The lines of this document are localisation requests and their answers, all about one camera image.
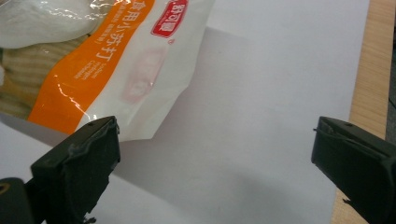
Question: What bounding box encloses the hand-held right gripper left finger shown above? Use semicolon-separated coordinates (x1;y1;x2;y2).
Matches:
30;115;121;224

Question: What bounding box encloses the white paper sheet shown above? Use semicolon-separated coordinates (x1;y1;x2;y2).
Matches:
0;0;372;224

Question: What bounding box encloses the white and orange powder bag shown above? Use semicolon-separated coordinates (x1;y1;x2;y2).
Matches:
0;0;217;143

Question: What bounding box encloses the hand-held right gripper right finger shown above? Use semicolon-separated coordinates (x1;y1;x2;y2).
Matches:
310;116;396;224

